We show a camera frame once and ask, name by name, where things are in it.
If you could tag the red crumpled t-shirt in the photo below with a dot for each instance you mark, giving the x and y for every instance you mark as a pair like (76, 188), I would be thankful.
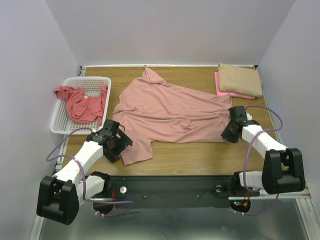
(81, 109)

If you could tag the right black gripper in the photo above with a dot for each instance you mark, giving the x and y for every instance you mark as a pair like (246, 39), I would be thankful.
(227, 133)

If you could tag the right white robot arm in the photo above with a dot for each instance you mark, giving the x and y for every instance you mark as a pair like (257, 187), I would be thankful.
(283, 169)

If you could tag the folded bright pink t-shirt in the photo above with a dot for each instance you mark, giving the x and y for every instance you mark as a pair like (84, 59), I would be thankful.
(232, 94)

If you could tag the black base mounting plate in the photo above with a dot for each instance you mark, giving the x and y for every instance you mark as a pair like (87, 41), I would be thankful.
(171, 192)

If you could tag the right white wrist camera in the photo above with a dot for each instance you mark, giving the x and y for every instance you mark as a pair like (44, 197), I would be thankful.
(249, 116)

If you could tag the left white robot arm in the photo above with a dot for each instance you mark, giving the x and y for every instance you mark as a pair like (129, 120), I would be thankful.
(61, 195)

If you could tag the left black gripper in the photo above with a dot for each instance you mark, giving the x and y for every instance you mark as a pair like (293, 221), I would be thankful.
(124, 142)

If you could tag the folded tan t-shirt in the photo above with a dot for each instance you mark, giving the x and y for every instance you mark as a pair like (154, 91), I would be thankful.
(239, 80)

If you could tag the dusty pink graphic t-shirt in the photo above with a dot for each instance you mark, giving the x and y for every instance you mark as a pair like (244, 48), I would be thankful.
(151, 109)

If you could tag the white plastic laundry basket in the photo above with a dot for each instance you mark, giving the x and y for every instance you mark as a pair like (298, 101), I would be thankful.
(60, 122)

